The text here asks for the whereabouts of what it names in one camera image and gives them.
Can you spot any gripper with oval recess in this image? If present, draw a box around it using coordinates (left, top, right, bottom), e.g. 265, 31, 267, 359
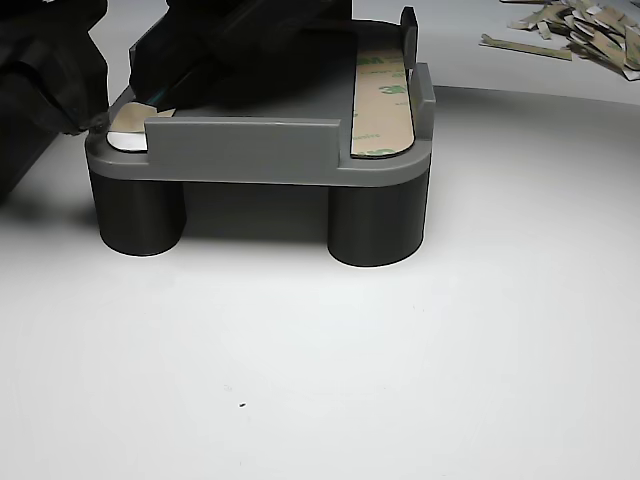
0, 0, 241, 205

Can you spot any black printed gripper finger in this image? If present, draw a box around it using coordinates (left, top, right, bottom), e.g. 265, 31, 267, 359
152, 0, 354, 112

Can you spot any tan 3M protective film strip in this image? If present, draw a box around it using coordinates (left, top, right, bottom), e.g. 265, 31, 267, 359
110, 101, 177, 135
348, 47, 417, 160

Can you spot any grey plastic fixture with legs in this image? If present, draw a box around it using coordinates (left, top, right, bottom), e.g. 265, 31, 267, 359
84, 5, 437, 269

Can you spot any white adhesive tape layer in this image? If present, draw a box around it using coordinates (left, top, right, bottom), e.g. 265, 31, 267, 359
105, 130, 151, 153

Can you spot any tan peeled film piece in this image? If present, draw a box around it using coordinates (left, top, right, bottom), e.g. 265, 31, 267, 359
579, 5, 626, 31
567, 40, 629, 71
507, 2, 569, 30
622, 24, 640, 81

